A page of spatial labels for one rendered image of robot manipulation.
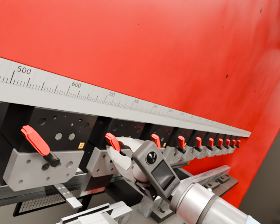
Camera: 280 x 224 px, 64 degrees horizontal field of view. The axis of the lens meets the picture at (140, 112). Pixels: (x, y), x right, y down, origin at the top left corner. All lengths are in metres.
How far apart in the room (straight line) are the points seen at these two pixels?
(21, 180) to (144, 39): 0.38
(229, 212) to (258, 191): 4.22
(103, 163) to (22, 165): 0.22
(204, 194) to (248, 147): 2.26
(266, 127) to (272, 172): 2.00
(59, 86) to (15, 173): 0.17
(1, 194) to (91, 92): 0.53
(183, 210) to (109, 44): 0.34
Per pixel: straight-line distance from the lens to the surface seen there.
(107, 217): 0.81
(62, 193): 0.83
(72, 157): 0.51
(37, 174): 0.49
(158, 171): 0.43
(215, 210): 0.43
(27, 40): 0.37
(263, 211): 4.73
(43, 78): 0.40
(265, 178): 4.60
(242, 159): 2.70
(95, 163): 0.58
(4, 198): 0.92
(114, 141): 0.52
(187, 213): 0.44
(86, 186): 0.68
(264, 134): 2.67
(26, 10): 0.37
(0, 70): 0.37
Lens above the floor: 1.45
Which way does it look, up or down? 8 degrees down
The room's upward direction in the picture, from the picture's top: 24 degrees clockwise
